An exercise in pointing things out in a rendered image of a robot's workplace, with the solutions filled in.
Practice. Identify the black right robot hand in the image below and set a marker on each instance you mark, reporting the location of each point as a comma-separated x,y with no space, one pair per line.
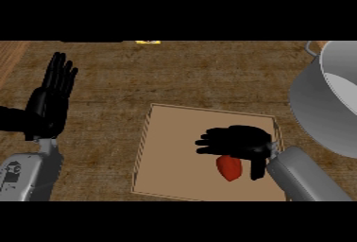
239,141

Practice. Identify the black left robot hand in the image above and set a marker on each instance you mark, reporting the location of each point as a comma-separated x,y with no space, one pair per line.
46,107

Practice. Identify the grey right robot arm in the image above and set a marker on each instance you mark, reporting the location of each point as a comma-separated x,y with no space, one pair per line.
304,176

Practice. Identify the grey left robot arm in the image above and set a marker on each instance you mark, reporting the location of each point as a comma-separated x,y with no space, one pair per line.
28,176

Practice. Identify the brown wooden tray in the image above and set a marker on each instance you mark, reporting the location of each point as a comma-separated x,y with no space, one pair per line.
186,151

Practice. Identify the grey metal pot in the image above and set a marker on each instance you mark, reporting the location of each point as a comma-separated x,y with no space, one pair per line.
325,100

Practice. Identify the yellow object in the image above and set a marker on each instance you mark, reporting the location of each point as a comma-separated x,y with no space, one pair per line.
148,41

